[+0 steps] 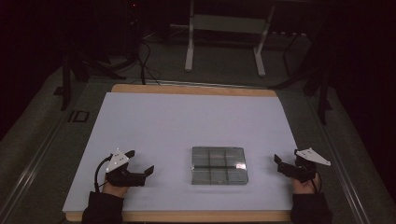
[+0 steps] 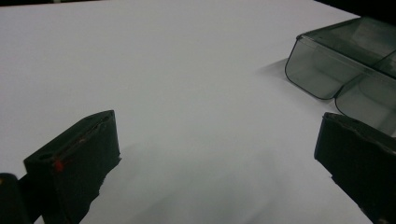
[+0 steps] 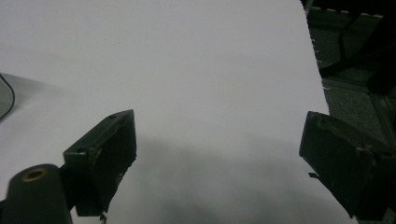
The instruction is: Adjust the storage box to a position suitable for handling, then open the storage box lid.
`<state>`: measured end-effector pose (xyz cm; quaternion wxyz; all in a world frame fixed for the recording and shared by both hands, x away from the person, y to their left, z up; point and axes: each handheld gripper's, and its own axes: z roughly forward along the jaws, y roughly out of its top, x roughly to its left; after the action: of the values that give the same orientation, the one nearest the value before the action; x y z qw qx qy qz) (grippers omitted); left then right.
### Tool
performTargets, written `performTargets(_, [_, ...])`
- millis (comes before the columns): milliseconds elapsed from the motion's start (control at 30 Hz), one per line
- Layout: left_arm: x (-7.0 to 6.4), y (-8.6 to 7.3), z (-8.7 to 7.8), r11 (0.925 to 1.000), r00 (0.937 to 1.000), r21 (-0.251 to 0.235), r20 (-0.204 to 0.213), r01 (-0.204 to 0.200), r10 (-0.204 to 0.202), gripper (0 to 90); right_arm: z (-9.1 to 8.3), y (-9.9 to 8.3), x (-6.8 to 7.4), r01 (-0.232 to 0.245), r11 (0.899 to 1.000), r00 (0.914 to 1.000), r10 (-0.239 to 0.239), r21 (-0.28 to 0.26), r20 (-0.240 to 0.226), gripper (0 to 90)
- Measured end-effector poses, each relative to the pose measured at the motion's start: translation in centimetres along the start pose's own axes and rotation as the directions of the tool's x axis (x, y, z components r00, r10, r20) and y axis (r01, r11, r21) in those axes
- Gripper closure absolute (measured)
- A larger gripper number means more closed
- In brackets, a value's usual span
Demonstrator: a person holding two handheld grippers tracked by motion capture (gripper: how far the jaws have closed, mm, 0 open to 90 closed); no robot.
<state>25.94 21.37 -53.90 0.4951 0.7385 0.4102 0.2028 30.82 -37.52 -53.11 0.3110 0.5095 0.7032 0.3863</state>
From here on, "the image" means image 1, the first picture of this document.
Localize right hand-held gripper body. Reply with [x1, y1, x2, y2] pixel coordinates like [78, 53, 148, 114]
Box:
[281, 147, 332, 184]

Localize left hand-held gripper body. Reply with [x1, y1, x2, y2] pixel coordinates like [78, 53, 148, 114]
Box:
[105, 147, 148, 188]

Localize clear plastic compartment box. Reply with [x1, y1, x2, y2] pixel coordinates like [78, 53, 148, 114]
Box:
[191, 146, 249, 187]

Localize person's right hand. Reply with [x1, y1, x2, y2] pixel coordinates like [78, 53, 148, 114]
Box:
[291, 174, 322, 196]

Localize person's left hand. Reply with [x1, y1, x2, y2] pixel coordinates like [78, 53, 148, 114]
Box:
[101, 181, 129, 198]

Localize white table sheet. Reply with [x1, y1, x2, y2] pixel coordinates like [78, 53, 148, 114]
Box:
[62, 91, 301, 215]

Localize white metal stand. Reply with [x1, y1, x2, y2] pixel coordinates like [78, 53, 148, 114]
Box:
[169, 0, 277, 77]

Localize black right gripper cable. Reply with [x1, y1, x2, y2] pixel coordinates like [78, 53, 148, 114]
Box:
[310, 177, 322, 194]

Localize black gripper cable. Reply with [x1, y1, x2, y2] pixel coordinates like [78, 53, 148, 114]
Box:
[310, 177, 322, 194]
[93, 153, 114, 193]

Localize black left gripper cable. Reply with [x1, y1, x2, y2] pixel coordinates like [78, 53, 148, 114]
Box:
[93, 153, 114, 193]

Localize metal floor rail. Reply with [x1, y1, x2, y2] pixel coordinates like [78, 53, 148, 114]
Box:
[0, 116, 68, 224]
[306, 92, 373, 224]

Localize black floor cables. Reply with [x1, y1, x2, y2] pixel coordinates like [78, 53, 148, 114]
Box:
[134, 38, 163, 87]

